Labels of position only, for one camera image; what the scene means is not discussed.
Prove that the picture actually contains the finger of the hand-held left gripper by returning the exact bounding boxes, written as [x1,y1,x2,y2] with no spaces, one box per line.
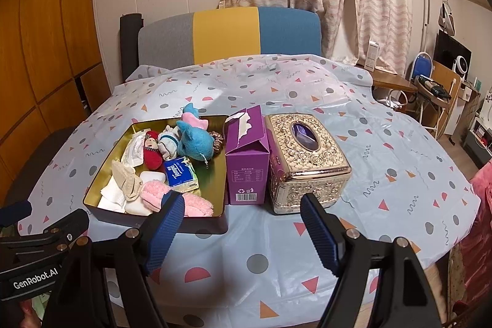
[0,200,33,229]
[0,208,90,256]

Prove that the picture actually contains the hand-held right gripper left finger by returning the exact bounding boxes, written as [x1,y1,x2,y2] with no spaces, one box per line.
[40,190,186,328]

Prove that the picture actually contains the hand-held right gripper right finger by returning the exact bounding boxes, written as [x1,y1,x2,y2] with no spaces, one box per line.
[300,193,448,328]

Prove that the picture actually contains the pink fluffy socks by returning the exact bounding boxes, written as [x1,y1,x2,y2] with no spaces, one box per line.
[140,180,215,218]

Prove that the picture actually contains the white soft pad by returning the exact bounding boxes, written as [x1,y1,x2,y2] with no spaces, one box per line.
[139,170,167,187]

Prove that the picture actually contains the white cloth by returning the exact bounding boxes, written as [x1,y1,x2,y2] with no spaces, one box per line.
[98,176,150,216]

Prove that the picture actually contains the blue tissue pack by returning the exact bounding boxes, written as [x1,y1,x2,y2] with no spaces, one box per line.
[163,156,193,187]

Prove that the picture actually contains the beige socks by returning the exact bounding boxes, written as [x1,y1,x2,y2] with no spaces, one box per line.
[111,159,145,202]

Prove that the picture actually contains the red doll sock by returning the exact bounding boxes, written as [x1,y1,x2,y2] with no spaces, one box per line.
[143,130,164,171]

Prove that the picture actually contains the gold tin box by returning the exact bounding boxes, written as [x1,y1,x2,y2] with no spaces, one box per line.
[82,115,230,234]

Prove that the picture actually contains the white blue sock bundle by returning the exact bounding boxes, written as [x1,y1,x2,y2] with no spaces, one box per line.
[157,124,183,161]

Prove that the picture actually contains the white plastic packet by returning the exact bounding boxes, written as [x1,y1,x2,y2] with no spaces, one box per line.
[121,128,150,165]

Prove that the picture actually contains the blue plush toy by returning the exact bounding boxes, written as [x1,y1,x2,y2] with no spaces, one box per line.
[176,103,216,161]

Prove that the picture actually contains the brown scrunchie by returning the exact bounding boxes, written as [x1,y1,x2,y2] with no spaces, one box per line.
[209,131,225,156]

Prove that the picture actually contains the ornate gold tissue box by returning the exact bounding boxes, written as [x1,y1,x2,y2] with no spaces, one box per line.
[264,113,352,215]

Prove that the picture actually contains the purple carton box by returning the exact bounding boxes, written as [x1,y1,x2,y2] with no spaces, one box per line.
[224,105,270,206]

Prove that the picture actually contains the patterned plastic tablecloth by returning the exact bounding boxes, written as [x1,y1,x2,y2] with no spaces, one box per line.
[17,53,483,328]

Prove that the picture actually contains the pink red blanket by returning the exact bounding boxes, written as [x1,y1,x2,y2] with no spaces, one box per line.
[448,164,492,317]

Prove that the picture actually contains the wooden side table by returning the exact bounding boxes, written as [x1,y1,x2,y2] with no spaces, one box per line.
[355,63,418,92]

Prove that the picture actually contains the black tool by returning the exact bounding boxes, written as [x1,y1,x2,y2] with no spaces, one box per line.
[417,74,451,101]

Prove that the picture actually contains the white tall box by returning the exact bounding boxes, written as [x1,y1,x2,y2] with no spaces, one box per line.
[364,37,379,71]

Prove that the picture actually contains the wooden board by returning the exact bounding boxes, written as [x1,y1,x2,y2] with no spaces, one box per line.
[432,61,462,138]

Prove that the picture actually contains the wooden wardrobe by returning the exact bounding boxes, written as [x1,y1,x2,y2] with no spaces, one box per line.
[0,0,116,175]

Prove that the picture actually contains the blue folding chair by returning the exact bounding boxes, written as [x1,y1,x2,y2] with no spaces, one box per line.
[407,51,433,113]

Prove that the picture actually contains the white shelf unit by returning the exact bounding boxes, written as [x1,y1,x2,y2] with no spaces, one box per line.
[461,80,492,169]

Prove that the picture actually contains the white round fan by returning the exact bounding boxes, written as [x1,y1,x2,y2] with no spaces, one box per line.
[451,57,471,81]

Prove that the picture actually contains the black monitor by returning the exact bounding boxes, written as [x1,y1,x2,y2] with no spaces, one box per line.
[434,30,473,75]

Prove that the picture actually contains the white hanging appliance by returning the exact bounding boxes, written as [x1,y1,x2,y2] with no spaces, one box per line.
[438,1,456,37]

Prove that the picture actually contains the white pole stand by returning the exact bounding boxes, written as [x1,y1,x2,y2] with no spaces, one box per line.
[421,0,446,54]

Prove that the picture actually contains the white cable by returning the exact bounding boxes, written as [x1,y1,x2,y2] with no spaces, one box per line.
[384,90,409,109]

